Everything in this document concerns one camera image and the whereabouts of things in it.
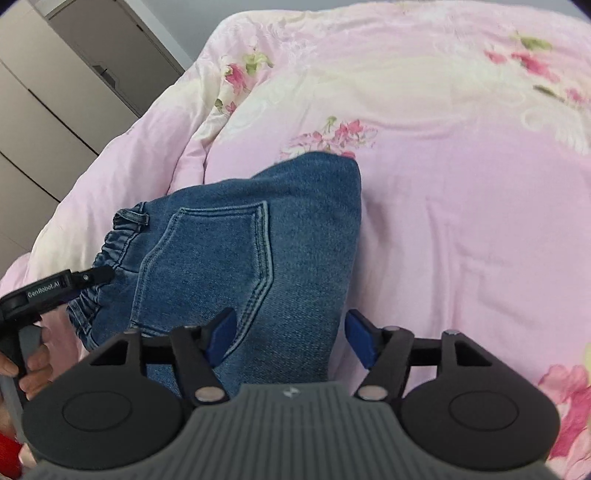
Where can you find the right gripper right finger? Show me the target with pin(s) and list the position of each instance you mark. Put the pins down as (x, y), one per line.
(455, 400)

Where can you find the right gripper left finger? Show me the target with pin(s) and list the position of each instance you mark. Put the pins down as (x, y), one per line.
(130, 398)

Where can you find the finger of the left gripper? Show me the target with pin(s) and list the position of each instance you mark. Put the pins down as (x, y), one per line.
(94, 276)

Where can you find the blue denim jeans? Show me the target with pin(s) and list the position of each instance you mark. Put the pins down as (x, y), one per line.
(278, 248)

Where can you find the person left hand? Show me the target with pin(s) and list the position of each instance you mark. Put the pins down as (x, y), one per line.
(39, 367)

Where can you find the beige drawer cabinet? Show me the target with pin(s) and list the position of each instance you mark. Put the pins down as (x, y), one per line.
(56, 117)

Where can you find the pink floral duvet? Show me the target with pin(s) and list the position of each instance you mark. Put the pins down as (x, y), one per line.
(470, 122)

